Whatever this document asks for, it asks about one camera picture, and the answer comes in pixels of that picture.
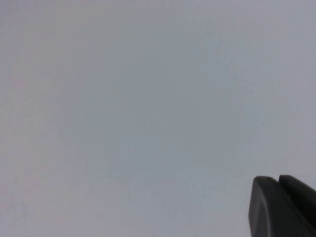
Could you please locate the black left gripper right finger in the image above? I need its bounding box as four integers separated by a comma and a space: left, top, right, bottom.
278, 174, 316, 227

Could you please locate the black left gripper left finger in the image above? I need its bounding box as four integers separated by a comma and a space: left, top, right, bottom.
248, 175, 316, 237

